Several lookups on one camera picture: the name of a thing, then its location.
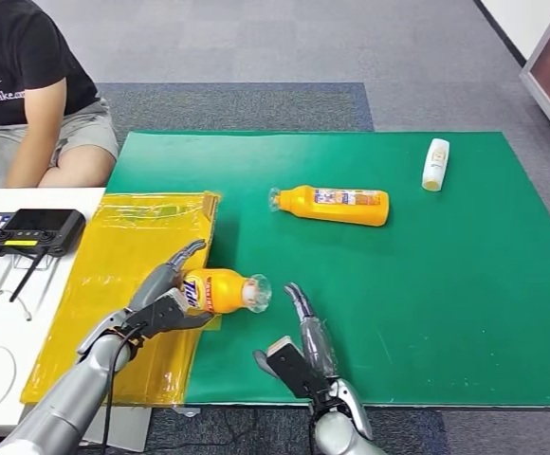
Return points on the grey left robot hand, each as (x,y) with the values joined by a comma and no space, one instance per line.
(156,286)

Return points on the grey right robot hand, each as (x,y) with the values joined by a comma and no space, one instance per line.
(317,345)

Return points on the orange bottle with label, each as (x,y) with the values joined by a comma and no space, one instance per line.
(304,207)
(223,292)

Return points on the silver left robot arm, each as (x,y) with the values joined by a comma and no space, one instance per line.
(66,402)

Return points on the person's forearm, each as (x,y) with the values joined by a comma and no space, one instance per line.
(28,144)

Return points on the small white bottle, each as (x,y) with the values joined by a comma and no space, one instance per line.
(435,166)

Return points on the yellow plastic-wrapped cardboard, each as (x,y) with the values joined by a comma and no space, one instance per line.
(123,251)

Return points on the green table mat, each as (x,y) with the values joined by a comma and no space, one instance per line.
(398,301)

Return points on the black controller with antennas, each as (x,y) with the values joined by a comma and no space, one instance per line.
(38,229)

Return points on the person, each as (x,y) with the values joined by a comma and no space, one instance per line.
(19,50)

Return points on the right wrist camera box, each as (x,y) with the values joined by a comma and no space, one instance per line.
(294,370)

